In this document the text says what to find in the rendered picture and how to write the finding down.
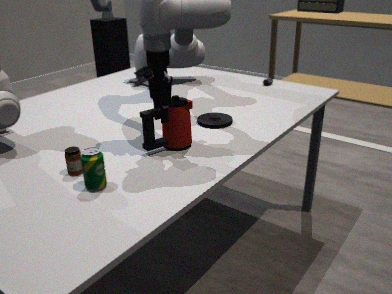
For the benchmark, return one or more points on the small brown jar with dark lid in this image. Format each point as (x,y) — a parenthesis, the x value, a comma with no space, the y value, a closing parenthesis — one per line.
(73,161)

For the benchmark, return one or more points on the green drink can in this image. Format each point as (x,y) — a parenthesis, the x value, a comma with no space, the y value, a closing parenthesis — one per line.
(93,168)

